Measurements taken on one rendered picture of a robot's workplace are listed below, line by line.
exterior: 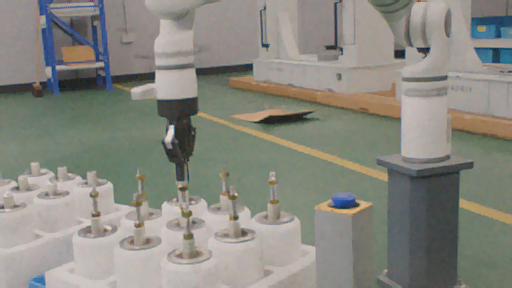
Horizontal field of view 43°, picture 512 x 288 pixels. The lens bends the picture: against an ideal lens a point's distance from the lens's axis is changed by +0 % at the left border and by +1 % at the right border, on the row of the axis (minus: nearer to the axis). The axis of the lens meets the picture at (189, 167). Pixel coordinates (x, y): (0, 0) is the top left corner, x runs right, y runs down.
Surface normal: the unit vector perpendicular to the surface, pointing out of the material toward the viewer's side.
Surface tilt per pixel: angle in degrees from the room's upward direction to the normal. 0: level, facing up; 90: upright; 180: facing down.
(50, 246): 90
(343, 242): 90
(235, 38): 90
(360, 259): 90
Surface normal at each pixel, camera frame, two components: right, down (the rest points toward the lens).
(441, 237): 0.31, 0.18
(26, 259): 0.75, 0.10
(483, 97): -0.95, 0.13
